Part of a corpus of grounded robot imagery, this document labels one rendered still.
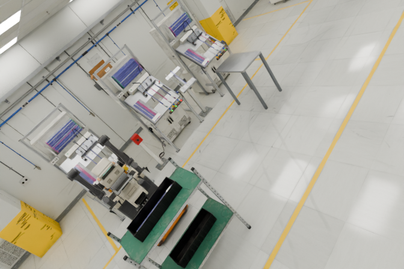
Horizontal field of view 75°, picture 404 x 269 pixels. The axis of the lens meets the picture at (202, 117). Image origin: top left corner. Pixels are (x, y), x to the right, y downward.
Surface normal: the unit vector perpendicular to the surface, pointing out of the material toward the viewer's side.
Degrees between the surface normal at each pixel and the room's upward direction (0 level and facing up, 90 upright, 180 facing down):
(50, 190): 90
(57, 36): 90
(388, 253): 0
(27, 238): 90
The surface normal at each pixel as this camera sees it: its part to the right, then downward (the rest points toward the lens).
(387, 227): -0.55, -0.68
